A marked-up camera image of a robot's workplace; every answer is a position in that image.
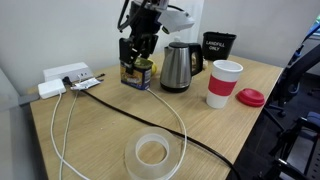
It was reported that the black office chair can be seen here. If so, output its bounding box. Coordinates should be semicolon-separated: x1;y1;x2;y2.
256;24;320;180

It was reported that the white power adapter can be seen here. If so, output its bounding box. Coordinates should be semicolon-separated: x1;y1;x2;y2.
38;79;66;99

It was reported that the white adapter cable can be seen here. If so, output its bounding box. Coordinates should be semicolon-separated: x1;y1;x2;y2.
49;91;89;180

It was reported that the small foil packet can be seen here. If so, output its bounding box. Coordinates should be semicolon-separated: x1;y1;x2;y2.
71;78;100;90

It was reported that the white power strip box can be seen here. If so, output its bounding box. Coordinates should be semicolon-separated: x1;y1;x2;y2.
43;62;93;82

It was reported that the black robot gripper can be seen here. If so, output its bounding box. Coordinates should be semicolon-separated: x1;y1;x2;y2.
119;1;161;71

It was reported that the spam can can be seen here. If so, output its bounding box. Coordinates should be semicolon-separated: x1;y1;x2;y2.
120;58;153;90

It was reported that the white charging cable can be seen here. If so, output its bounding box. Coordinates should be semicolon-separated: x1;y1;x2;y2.
145;87;188;180

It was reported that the black landfill bin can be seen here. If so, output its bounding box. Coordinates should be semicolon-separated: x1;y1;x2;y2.
202;32;237;61

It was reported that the white cup with red sleeve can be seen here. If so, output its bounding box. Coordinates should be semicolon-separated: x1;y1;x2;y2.
206;60;243;109

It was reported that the stainless steel electric kettle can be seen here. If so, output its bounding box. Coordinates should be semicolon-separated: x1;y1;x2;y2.
160;42;203;93

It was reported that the red cup lid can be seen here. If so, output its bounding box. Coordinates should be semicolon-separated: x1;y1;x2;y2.
236;88;265;107

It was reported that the clear tape roll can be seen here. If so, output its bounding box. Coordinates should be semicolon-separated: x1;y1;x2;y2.
125;127;180;180

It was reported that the small yellow pumpkin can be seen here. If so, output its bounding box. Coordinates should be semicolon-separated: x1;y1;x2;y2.
148;59;157;76

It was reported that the black power cable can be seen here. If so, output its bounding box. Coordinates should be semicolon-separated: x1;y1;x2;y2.
62;76;242;180

